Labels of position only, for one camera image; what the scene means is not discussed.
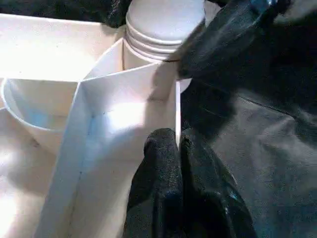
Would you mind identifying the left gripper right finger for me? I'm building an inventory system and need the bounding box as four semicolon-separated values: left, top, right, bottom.
180;135;258;238

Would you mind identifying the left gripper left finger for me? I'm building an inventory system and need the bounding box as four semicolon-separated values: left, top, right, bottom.
123;128;185;238

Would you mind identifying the black plastic mat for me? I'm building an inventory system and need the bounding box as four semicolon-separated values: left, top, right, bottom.
0;0;317;238

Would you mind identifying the white plastic table top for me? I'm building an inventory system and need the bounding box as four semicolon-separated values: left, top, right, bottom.
0;13;194;238

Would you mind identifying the white plastic table leg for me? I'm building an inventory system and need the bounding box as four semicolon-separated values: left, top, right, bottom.
122;0;208;67

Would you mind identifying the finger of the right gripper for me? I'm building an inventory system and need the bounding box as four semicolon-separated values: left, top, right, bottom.
177;0;279;80
103;0;132;28

